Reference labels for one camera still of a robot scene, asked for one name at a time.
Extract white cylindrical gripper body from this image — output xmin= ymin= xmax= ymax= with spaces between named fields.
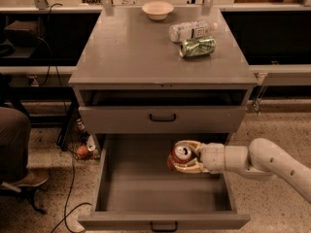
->
xmin=200 ymin=143 xmax=249 ymax=174

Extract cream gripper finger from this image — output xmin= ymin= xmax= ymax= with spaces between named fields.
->
xmin=175 ymin=140 xmax=203 ymax=155
xmin=171 ymin=158 xmax=209 ymax=174

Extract red coke can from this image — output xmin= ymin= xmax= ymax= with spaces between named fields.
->
xmin=167 ymin=144 xmax=192 ymax=171

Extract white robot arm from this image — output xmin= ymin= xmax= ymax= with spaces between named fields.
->
xmin=167 ymin=138 xmax=311 ymax=203

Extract closed grey top drawer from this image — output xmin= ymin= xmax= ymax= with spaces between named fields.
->
xmin=79 ymin=106 xmax=246 ymax=134

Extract open grey middle drawer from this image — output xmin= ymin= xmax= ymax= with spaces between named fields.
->
xmin=78 ymin=134 xmax=250 ymax=231

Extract grey metal drawer cabinet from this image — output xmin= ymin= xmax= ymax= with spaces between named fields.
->
xmin=69 ymin=7 xmax=256 ymax=142

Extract green soda can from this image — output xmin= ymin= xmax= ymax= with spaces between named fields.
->
xmin=180 ymin=36 xmax=216 ymax=58

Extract clear plastic water bottle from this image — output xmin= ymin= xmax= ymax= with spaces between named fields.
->
xmin=169 ymin=20 xmax=218 ymax=43

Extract orange ball on floor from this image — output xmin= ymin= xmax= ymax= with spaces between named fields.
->
xmin=76 ymin=146 xmax=88 ymax=159

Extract white ceramic bowl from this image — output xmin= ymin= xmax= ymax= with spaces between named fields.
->
xmin=142 ymin=1 xmax=174 ymax=20

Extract tan shoe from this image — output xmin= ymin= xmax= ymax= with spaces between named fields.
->
xmin=14 ymin=169 xmax=50 ymax=187

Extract black chair base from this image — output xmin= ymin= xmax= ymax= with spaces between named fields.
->
xmin=0 ymin=183 xmax=46 ymax=215

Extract person leg brown trousers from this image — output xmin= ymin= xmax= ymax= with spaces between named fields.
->
xmin=0 ymin=107 xmax=31 ymax=183

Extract dark box under shelf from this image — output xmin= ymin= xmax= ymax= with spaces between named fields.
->
xmin=4 ymin=20 xmax=39 ymax=47

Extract black top drawer handle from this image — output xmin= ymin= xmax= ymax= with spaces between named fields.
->
xmin=149 ymin=114 xmax=177 ymax=122

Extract black drawer handle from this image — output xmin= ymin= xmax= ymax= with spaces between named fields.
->
xmin=149 ymin=114 xmax=177 ymax=122
xmin=150 ymin=221 xmax=179 ymax=233

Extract black middle drawer handle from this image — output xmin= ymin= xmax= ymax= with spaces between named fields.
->
xmin=150 ymin=221 xmax=179 ymax=233

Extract black floor cable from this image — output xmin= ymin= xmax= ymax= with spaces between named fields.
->
xmin=49 ymin=152 xmax=93 ymax=233

